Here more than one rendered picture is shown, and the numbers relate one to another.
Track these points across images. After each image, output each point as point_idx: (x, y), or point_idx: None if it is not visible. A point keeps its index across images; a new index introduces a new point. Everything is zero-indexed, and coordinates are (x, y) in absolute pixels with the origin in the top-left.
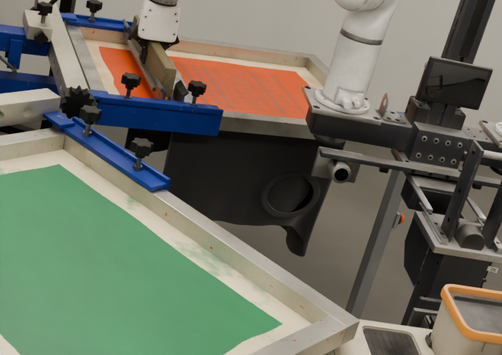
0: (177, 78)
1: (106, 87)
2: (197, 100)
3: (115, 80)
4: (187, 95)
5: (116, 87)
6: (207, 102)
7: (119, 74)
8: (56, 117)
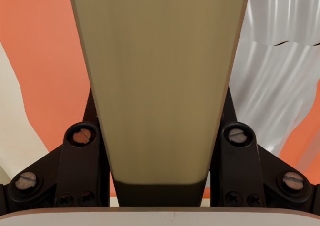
0: (313, 36)
1: (10, 138)
2: (285, 154)
3: (27, 90)
4: (266, 144)
5: (38, 132)
6: (312, 157)
7: (35, 30)
8: None
